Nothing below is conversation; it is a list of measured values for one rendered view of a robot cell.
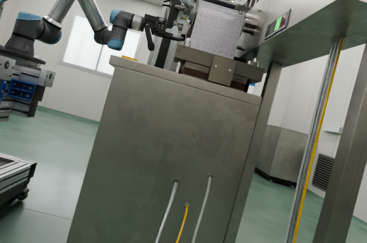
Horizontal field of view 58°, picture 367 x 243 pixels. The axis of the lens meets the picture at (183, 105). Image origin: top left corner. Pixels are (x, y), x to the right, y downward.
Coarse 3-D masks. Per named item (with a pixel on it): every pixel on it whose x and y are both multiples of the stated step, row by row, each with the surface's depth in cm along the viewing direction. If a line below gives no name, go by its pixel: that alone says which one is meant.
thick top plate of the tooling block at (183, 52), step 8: (176, 48) 152; (184, 48) 145; (192, 48) 146; (176, 56) 145; (184, 56) 145; (192, 56) 146; (200, 56) 146; (208, 56) 146; (200, 64) 147; (208, 64) 146; (240, 64) 147; (248, 64) 147; (240, 72) 147; (248, 72) 147; (256, 72) 148; (248, 80) 155; (256, 80) 148
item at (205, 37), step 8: (200, 24) 166; (208, 24) 166; (192, 32) 165; (200, 32) 166; (208, 32) 166; (216, 32) 166; (224, 32) 166; (232, 32) 167; (192, 40) 165; (200, 40) 166; (208, 40) 166; (216, 40) 166; (224, 40) 167; (232, 40) 167; (200, 48) 166; (208, 48) 166; (216, 48) 166; (224, 48) 167; (232, 48) 167; (224, 56) 167; (232, 56) 167
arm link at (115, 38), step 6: (114, 30) 160; (120, 30) 160; (126, 30) 162; (108, 36) 162; (114, 36) 160; (120, 36) 160; (108, 42) 161; (114, 42) 160; (120, 42) 161; (114, 48) 160; (120, 48) 162
